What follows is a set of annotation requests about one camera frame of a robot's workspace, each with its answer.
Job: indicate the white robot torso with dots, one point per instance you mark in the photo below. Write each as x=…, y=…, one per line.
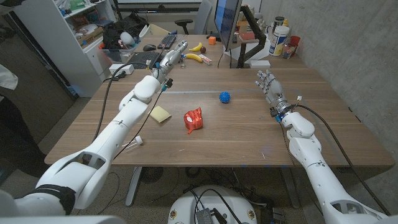
x=186, y=208

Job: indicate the white wipes canister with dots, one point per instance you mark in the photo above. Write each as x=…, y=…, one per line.
x=279, y=40

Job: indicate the black computer mouse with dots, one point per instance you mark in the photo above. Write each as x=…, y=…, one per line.
x=149, y=47

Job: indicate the computer monitor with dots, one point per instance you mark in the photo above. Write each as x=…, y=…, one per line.
x=227, y=21

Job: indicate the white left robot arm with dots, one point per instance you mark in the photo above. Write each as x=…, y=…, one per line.
x=124, y=124

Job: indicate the dark red plum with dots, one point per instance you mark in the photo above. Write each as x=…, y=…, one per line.
x=203, y=49

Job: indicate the person in white shirt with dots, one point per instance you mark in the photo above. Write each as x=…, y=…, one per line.
x=7, y=79

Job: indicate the large yellow banana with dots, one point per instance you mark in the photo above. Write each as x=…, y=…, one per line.
x=195, y=58

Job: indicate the red crumpled foil bag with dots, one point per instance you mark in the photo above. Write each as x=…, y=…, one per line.
x=193, y=119

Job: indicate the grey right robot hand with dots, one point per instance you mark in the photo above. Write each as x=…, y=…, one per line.
x=275, y=93

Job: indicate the grey office chair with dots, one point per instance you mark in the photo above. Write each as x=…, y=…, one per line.
x=202, y=15

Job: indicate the black bag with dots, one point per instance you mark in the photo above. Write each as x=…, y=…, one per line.
x=124, y=28

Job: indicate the round black fan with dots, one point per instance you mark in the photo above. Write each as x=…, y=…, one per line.
x=151, y=175

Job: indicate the clear plastic bin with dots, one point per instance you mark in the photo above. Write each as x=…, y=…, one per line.
x=118, y=54

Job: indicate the white round object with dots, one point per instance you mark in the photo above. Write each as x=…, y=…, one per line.
x=127, y=38

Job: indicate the flat white box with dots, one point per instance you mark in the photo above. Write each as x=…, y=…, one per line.
x=259, y=64

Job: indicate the yellow bottle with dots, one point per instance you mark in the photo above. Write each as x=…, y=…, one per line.
x=285, y=22

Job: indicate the cardboard box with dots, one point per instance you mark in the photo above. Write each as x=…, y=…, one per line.
x=90, y=35

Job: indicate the jar with dark lid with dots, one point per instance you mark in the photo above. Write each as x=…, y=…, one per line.
x=278, y=21

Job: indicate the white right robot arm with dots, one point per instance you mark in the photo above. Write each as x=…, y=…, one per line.
x=317, y=168

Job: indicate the small yellow banana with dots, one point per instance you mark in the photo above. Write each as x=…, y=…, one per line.
x=196, y=47

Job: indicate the clear vial white cap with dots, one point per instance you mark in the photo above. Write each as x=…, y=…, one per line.
x=133, y=143

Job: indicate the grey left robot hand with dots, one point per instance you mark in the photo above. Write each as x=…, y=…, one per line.
x=171, y=60

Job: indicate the black remote control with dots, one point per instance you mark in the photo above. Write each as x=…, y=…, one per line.
x=234, y=38

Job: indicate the white shelf cabinet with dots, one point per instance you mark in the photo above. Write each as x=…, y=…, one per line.
x=71, y=59

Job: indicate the clear glass cup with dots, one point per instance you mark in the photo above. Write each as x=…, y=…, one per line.
x=287, y=50

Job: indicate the blue spiky stress ball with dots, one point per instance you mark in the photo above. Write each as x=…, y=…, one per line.
x=224, y=97

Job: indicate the small red white box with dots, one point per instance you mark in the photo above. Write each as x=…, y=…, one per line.
x=205, y=59

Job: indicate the red cup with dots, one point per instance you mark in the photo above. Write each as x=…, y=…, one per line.
x=294, y=42

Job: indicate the red book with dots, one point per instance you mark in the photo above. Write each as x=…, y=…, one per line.
x=247, y=35

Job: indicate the black keyboard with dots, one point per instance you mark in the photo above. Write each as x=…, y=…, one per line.
x=166, y=41
x=141, y=59

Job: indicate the white power strip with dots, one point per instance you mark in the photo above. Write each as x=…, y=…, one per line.
x=121, y=68

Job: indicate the grey table leg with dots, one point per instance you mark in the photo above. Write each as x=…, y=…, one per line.
x=290, y=189
x=133, y=186

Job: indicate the orange cube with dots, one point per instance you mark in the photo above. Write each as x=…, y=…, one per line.
x=212, y=40

